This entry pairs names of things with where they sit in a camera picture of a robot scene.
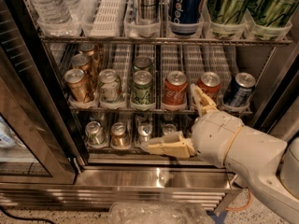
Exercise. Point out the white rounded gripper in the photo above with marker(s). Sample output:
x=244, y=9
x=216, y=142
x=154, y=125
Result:
x=214, y=134

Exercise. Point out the orange soda can front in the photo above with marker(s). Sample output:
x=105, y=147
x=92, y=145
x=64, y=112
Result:
x=79, y=85

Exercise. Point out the orange soda can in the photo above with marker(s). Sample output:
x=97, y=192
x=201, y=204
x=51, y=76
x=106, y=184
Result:
x=95, y=52
x=79, y=85
x=84, y=62

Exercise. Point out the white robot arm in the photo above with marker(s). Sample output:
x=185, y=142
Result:
x=268, y=165

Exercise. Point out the red Coca-Cola can left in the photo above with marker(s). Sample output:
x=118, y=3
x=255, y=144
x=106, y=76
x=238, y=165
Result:
x=175, y=86

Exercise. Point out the red coca-cola can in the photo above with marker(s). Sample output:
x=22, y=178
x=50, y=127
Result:
x=175, y=86
x=210, y=84

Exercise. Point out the red Coca-Cola can right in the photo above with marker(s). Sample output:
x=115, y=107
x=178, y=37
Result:
x=210, y=84

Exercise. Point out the blue Pepsi can middle shelf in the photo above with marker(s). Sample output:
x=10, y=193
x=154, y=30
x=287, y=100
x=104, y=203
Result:
x=241, y=87

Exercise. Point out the green soda can front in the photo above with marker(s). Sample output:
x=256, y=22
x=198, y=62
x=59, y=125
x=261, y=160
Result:
x=142, y=92

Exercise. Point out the orange can bottom shelf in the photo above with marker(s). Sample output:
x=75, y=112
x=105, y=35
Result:
x=119, y=135

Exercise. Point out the green soda can rear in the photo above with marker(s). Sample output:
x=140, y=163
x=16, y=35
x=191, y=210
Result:
x=142, y=63

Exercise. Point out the white green soda can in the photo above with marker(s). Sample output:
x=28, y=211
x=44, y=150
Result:
x=109, y=86

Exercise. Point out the silver green can bottom shelf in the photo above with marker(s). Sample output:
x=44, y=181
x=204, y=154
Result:
x=95, y=134

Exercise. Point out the stainless steel fridge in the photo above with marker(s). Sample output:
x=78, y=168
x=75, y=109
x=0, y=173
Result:
x=107, y=174

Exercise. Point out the tall blue Pepsi can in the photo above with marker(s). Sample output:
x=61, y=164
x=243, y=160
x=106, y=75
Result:
x=184, y=16

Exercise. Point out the orange soda can middle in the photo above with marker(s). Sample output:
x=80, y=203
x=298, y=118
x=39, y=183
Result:
x=84, y=62

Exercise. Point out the tall green can left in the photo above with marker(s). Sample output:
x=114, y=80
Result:
x=226, y=12

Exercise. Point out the tall green can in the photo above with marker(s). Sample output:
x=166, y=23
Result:
x=226, y=12
x=272, y=13

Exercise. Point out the orange soda can rear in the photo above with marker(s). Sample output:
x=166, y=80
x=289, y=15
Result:
x=95, y=52

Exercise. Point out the tall silver striped can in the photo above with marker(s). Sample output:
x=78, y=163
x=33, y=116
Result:
x=147, y=11

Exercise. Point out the tall green can right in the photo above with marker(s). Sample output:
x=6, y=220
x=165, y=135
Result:
x=272, y=13

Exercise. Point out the glass fridge door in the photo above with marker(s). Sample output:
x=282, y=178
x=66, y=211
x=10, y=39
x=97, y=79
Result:
x=33, y=135

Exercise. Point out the clear water bottle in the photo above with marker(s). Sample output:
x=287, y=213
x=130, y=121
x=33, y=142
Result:
x=52, y=11

